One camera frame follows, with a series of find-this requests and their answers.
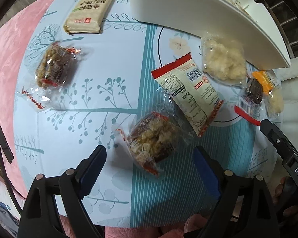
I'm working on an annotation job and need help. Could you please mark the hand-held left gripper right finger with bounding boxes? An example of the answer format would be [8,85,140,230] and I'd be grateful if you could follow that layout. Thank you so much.
[192,146,280,238]

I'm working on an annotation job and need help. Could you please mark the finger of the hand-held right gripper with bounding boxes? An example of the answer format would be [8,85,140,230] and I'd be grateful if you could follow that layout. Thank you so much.
[259,119,295,163]

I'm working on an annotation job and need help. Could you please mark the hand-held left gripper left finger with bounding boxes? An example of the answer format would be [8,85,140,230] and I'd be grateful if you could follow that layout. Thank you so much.
[20,145,107,238]

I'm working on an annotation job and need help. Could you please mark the dark red-edged snack packet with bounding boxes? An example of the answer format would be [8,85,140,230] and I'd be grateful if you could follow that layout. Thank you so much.
[235,78,266,127]

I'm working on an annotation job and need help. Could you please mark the orange snack packet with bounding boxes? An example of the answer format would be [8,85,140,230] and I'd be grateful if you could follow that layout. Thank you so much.
[252,71,285,118]

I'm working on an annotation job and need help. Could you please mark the clear nut bar packet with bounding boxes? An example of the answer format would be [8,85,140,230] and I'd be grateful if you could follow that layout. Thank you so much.
[113,111,183,178]
[20,42,82,111]

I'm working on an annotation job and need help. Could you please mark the red-edged beige snack packet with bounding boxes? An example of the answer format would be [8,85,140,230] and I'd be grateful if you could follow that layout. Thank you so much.
[151,52,225,137]

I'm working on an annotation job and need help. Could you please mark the clear floss cake packet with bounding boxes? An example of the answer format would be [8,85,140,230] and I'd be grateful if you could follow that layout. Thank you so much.
[201,36,247,87]

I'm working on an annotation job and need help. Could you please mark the large clear pale cake packet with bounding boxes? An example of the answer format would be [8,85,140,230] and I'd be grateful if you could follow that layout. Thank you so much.
[226,0,251,18]

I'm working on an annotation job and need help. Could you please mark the white plastic storage box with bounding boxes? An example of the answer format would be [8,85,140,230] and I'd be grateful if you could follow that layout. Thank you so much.
[128,0,291,70]

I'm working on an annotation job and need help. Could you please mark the brown cracker packet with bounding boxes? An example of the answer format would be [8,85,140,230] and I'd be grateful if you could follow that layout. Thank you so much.
[64,0,121,35]

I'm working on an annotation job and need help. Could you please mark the person's right hand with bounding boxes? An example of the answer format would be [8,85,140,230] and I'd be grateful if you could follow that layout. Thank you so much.
[274,177,298,221]

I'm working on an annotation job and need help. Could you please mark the person's pink clothing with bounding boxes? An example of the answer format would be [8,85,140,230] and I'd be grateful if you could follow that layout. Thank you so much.
[60,213,214,238]

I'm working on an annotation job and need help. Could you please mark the tree print tablecloth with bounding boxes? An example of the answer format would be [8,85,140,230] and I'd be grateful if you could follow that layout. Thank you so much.
[14,0,286,228]

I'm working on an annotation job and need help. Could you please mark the metal window grille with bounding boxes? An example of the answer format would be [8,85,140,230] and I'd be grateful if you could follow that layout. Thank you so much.
[248,0,298,62]

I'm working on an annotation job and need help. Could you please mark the pink bed blanket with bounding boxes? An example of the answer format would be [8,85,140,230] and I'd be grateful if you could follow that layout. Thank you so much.
[0,0,65,199]

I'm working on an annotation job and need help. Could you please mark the black cable with block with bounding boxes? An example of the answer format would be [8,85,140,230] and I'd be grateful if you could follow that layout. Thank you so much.
[0,111,25,216]

